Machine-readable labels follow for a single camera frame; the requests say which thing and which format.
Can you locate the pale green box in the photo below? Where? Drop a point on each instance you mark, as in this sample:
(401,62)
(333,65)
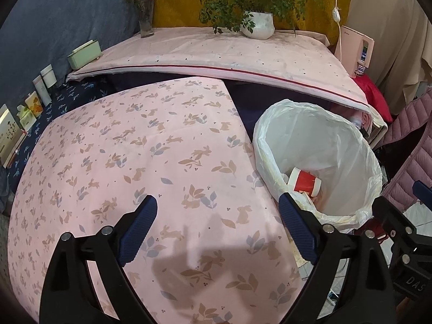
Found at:
(84,54)

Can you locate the glass vase with pink flowers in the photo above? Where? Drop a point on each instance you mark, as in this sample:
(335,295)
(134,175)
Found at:
(146,20)

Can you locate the red and white sock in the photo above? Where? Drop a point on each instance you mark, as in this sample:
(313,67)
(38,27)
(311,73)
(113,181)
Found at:
(305,180)

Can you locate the navy printed cloth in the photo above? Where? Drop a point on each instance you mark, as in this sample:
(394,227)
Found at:
(71,94)

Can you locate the mustard yellow cloth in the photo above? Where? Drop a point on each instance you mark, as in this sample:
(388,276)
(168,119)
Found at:
(179,10)

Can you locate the beige curtain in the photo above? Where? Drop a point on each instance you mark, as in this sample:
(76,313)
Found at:
(395,23)

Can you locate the pink appliance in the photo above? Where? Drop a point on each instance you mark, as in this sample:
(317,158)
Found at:
(352,47)

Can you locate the orange floral carton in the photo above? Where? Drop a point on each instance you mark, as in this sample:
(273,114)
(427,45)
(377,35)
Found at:
(33,103)

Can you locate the red cloth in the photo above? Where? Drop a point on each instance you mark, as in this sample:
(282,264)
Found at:
(374,98)

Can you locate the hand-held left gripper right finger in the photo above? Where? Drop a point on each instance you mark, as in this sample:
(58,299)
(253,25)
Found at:
(298,229)

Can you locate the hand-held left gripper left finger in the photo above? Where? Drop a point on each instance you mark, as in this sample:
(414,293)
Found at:
(138,233)

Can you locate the green tissue pack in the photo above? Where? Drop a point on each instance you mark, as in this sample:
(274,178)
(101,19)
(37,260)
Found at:
(26,118)

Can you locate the pale pink dotted cloth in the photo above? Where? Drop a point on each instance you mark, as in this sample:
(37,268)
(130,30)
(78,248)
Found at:
(219,54)

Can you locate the white floral card box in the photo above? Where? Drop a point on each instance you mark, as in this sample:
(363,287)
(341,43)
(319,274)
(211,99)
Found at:
(10,135)

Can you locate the pink rabbit print tablecloth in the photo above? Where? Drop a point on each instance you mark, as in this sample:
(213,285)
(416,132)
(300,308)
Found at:
(135,148)

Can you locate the white cosmetic jar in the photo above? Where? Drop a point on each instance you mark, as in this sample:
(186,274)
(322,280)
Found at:
(49,76)

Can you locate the white-lined trash bin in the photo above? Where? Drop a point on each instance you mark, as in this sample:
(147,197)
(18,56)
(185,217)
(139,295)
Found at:
(320,135)

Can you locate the white cosmetic tube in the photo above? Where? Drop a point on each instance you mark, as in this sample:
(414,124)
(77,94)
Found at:
(42,91)

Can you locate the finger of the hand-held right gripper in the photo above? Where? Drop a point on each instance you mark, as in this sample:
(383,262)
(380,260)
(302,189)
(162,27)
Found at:
(393,222)
(424,192)

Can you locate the green plant in white pot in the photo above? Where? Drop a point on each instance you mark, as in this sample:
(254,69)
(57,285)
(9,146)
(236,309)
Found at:
(258,23)

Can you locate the pink puffer jacket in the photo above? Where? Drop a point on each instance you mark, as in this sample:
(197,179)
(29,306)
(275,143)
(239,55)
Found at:
(415,148)

